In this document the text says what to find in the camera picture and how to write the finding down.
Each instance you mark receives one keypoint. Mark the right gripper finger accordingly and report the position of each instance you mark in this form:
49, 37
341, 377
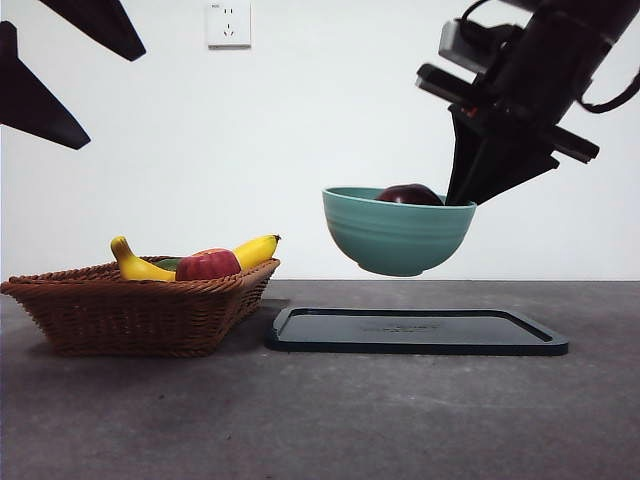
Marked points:
505, 170
459, 155

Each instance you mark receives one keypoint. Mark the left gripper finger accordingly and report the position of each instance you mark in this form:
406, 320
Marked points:
107, 27
35, 95

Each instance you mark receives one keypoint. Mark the dark purple plum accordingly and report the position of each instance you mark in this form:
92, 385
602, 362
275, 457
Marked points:
410, 196

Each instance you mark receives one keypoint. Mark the teal ribbed bowl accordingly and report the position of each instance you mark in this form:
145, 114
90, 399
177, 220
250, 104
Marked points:
397, 235

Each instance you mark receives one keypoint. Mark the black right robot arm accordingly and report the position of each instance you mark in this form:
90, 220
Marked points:
550, 60

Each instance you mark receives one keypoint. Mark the black rectangular tray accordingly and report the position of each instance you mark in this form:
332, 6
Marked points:
415, 332

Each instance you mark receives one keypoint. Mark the yellow banana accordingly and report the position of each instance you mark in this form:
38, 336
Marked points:
137, 267

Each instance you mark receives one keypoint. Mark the green fruit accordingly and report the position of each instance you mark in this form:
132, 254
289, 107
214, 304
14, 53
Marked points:
167, 264

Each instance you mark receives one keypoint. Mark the red apple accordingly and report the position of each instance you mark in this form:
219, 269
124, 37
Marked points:
207, 265

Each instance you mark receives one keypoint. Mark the brown wicker basket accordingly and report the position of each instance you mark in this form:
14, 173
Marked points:
130, 320

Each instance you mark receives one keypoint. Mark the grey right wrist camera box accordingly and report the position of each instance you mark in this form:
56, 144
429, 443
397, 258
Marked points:
457, 42

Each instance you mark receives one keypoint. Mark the white wall socket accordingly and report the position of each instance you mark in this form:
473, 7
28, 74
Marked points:
229, 25

